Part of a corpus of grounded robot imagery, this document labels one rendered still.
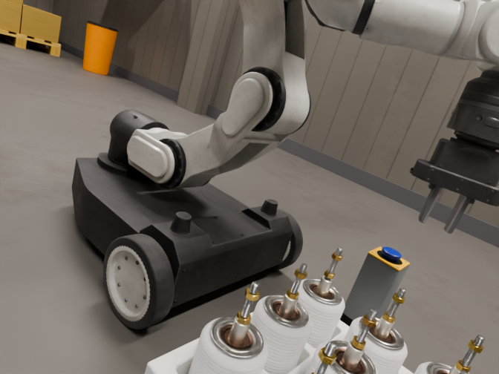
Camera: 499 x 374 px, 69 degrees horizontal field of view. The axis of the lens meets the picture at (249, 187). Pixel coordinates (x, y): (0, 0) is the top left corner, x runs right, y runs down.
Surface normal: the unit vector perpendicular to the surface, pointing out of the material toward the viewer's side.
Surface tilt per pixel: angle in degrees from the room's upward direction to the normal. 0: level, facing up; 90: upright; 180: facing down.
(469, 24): 89
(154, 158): 90
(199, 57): 90
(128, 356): 0
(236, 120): 90
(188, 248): 45
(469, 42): 106
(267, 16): 114
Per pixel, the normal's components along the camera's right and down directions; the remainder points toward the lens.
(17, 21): 0.66, 0.41
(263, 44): -0.61, 0.06
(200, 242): 0.73, -0.35
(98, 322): 0.29, -0.91
